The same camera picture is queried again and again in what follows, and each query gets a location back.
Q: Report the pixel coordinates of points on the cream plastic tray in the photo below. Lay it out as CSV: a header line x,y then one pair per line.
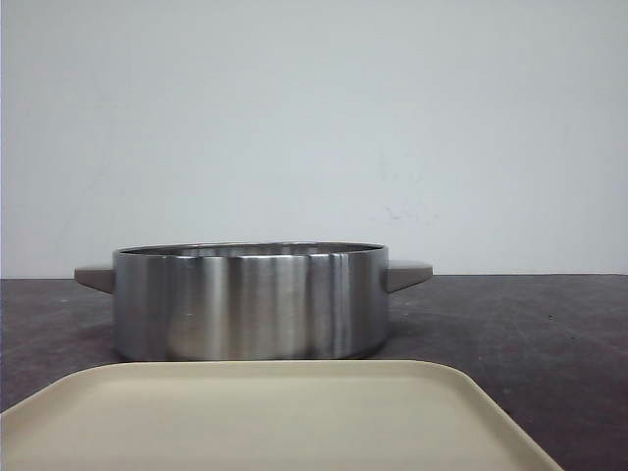
x,y
277,415

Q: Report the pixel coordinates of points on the stainless steel steamer pot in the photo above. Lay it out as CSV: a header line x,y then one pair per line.
x,y
251,301

